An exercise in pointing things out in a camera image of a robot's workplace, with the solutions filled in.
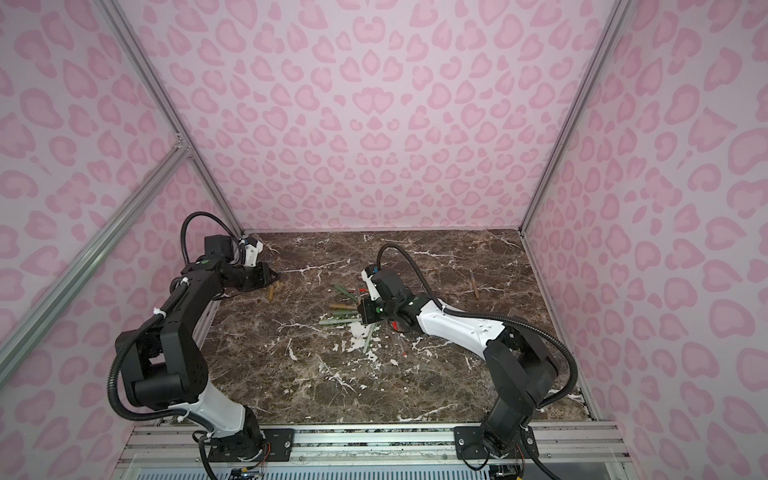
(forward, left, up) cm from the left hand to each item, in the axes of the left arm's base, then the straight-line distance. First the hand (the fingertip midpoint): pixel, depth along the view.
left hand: (276, 271), depth 89 cm
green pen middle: (-5, -17, -16) cm, 24 cm away
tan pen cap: (+3, +8, -15) cm, 17 cm away
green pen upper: (+1, -19, -15) cm, 24 cm away
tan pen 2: (-4, -18, -15) cm, 24 cm away
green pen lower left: (-9, -18, -15) cm, 25 cm away
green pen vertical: (-13, -27, -15) cm, 34 cm away
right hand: (-11, -25, -2) cm, 28 cm away
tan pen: (+1, -63, -15) cm, 64 cm away
